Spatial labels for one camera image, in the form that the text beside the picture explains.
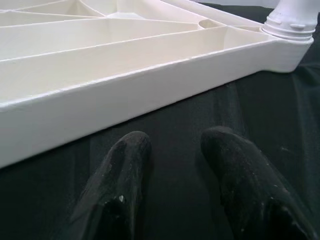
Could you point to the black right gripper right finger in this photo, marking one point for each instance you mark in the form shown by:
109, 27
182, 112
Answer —
250, 180

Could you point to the white plastic children table top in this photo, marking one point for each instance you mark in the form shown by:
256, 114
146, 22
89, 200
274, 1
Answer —
100, 87

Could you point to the white tapered plastic table leg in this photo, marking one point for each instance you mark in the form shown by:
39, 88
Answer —
290, 15

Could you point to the black cloth table cover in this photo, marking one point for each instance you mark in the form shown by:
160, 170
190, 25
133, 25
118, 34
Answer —
250, 112

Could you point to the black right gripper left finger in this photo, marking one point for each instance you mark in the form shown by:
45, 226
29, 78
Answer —
120, 180

